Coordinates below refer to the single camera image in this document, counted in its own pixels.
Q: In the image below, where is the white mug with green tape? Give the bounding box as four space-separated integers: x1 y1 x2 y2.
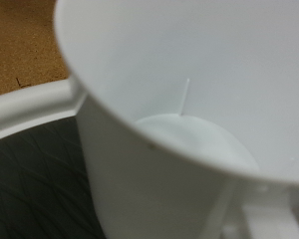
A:
53 0 299 239

